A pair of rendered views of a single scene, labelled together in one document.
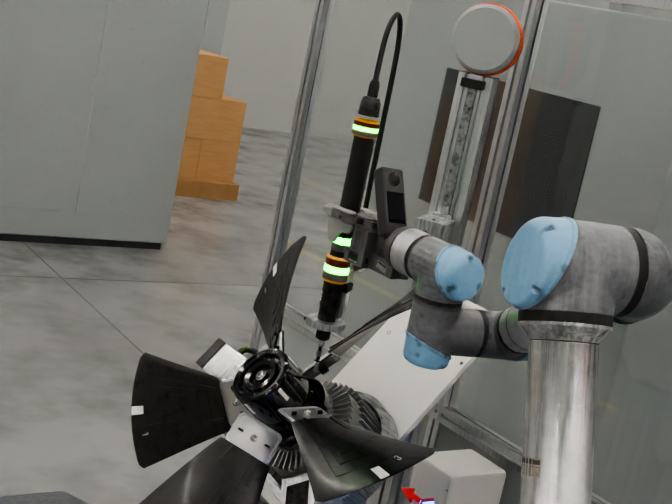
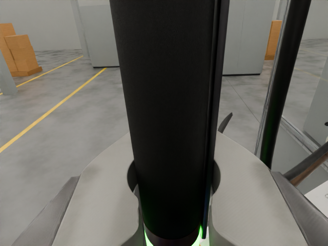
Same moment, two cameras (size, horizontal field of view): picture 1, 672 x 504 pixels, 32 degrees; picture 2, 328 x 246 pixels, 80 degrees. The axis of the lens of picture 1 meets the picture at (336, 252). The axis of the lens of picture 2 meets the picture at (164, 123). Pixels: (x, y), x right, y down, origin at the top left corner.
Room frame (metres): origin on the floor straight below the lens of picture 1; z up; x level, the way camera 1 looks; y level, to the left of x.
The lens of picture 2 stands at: (1.89, -0.05, 1.62)
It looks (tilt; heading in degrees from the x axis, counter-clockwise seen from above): 29 degrees down; 39
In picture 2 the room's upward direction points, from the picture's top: 3 degrees counter-clockwise
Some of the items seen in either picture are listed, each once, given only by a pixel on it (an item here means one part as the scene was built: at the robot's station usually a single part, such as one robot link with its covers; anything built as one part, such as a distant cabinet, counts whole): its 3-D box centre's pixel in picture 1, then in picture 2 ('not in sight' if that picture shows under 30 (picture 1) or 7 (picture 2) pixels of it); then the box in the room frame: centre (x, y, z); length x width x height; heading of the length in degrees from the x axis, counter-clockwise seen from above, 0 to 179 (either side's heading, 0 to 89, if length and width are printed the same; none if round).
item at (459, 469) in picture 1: (452, 480); not in sight; (2.44, -0.36, 0.92); 0.17 x 0.16 x 0.11; 127
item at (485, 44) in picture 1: (487, 39); not in sight; (2.63, -0.24, 1.88); 0.17 x 0.15 x 0.16; 37
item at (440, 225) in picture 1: (433, 233); not in sight; (2.54, -0.21, 1.44); 0.10 x 0.07 x 0.08; 162
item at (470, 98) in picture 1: (443, 214); not in sight; (2.59, -0.22, 1.48); 0.05 x 0.03 x 0.62; 72
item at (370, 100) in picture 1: (348, 212); not in sight; (1.95, -0.01, 1.55); 0.04 x 0.04 x 0.46
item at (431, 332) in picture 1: (441, 331); not in sight; (1.74, -0.18, 1.44); 0.11 x 0.08 x 0.11; 111
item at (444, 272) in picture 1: (445, 270); not in sight; (1.73, -0.17, 1.54); 0.11 x 0.08 x 0.09; 37
